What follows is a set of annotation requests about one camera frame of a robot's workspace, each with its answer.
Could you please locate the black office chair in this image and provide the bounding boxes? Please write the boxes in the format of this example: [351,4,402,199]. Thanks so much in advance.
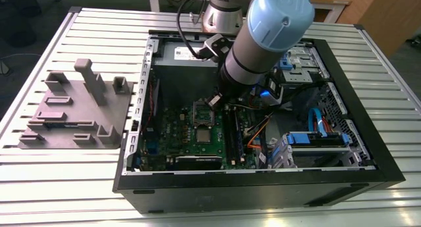
[0,0,44,48]

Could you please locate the grey white wire bundle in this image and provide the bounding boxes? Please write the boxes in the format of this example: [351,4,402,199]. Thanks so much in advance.
[226,102,263,110]

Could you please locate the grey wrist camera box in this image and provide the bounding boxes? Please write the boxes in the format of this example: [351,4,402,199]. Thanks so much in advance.
[202,34,233,63]

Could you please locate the black graphics card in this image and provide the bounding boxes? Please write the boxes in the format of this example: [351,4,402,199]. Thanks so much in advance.
[165,154,224,171]

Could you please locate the CPU socket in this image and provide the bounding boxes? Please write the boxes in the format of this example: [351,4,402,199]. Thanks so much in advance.
[193,127,214,146]

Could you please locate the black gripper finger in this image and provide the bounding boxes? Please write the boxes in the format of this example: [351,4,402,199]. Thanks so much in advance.
[205,93,226,112]

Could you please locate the grey parts rack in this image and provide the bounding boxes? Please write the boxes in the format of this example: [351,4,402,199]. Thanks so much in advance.
[16,58,138,151]

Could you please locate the black RAM slot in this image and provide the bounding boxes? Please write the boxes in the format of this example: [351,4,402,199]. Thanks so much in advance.
[230,107,246,163]
[221,107,232,164]

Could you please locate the black PC case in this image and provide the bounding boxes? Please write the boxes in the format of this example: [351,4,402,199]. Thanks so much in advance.
[112,29,407,215]

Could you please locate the orange wire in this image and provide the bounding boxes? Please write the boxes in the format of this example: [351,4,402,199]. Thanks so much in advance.
[246,128,263,151]

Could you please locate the grey power supply unit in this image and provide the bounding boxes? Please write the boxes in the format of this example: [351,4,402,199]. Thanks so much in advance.
[152,41,220,102]

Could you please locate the silver CPU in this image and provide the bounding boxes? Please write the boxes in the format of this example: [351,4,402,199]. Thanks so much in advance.
[196,129,212,142]

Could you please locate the metal disk bay cage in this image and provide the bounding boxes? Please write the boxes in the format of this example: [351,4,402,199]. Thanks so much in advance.
[267,132,374,169]

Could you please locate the green RAM stick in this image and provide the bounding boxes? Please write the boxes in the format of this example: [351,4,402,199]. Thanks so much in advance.
[42,123,82,130]

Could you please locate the black sleeved wire bundle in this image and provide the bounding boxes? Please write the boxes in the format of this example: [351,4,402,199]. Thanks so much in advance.
[245,80,325,137]

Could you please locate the wooden desk white frame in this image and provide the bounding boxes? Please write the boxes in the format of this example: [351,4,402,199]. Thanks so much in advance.
[144,0,353,24]

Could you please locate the metal optical drive cage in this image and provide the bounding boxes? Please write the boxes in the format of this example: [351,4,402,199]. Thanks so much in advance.
[262,39,330,97]

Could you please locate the blue SATA wire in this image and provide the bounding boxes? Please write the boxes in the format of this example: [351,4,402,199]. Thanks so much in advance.
[307,108,330,138]

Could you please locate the blue plastic drive latch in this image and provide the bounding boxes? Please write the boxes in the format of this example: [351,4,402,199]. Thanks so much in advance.
[277,56,294,71]

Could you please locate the black camera cable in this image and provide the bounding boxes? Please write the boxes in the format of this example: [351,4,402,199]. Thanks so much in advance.
[176,0,206,61]

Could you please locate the blue disk carrier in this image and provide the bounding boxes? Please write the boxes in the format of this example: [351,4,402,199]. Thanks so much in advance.
[283,132,350,149]

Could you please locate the red black twisted wire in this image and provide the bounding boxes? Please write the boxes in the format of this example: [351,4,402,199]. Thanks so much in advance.
[144,79,157,129]

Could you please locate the green motherboard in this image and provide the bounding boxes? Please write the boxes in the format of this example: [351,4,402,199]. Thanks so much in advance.
[136,105,261,171]

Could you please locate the wooden cabinet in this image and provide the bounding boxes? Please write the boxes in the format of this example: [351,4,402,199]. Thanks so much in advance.
[337,0,421,57]

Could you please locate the blue plastic bracket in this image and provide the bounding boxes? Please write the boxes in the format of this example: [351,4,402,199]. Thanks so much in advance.
[266,137,283,169]

